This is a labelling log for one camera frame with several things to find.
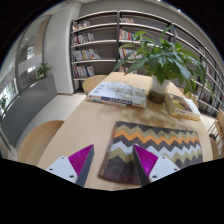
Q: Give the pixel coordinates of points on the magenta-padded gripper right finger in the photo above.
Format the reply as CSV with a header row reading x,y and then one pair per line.
x,y
161,166

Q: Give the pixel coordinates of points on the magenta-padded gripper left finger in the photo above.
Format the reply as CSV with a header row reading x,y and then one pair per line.
x,y
63,167

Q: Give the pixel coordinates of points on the zigzag patterned towel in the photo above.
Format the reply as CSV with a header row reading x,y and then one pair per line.
x,y
153,136

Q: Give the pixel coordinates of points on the yellow-edged picture book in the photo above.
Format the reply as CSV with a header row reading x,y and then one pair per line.
x,y
181,106

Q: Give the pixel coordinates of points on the large white book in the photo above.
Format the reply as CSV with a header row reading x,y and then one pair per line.
x,y
118,93

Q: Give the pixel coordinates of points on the small green ledge plant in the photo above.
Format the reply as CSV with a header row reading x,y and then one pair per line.
x,y
43,70
3,103

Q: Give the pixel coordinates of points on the green potted plant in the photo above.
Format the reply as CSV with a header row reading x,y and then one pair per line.
x,y
166,63

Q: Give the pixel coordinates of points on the grey bookshelf unit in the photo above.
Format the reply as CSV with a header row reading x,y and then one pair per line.
x,y
96,43

